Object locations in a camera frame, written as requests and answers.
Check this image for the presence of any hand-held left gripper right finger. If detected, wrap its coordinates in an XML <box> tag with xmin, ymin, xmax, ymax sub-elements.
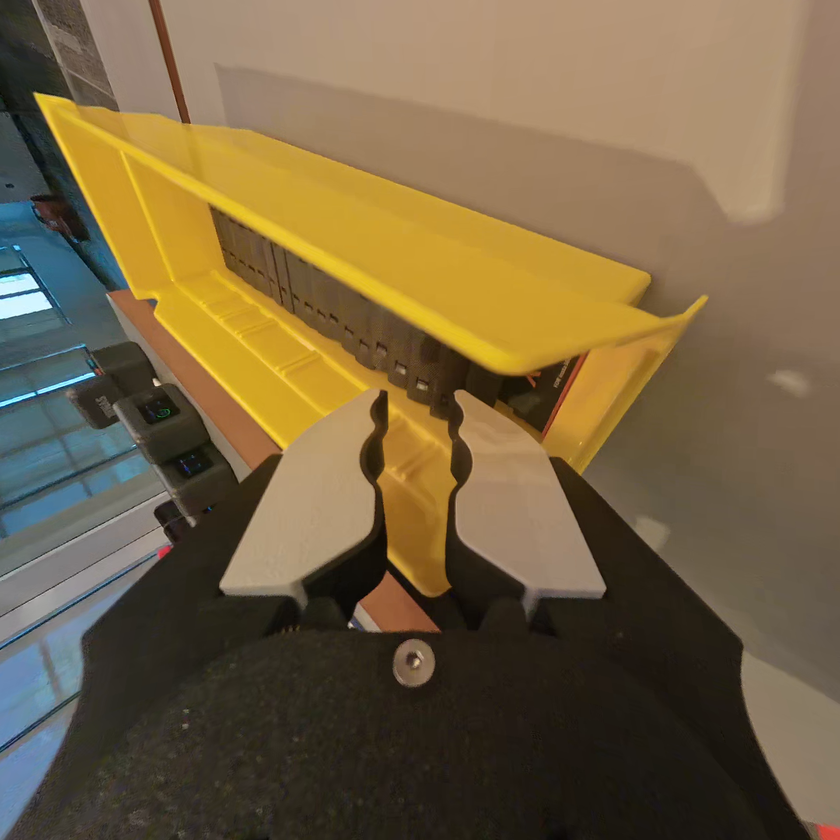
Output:
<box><xmin>444</xmin><ymin>390</ymin><xmax>607</xmax><ymax>620</ymax></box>

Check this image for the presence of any row of black camera batteries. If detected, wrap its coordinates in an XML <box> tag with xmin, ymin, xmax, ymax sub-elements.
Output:
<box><xmin>210</xmin><ymin>210</ymin><xmax>594</xmax><ymax>441</ymax></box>

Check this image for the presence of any black battery charging case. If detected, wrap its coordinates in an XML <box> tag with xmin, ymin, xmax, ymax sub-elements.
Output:
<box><xmin>158</xmin><ymin>444</ymin><xmax>241</xmax><ymax>522</ymax></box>
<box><xmin>116</xmin><ymin>385</ymin><xmax>211</xmax><ymax>463</ymax></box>

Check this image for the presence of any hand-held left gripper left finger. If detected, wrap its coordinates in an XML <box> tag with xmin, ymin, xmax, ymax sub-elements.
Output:
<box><xmin>220</xmin><ymin>390</ymin><xmax>391</xmax><ymax>618</ymax></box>

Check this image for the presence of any dark desk device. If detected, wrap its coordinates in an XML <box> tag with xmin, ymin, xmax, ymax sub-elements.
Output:
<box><xmin>66</xmin><ymin>342</ymin><xmax>158</xmax><ymax>430</ymax></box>

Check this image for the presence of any yellow plastic bin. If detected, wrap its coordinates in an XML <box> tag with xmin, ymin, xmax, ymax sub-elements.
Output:
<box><xmin>33</xmin><ymin>95</ymin><xmax>710</xmax><ymax>598</ymax></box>

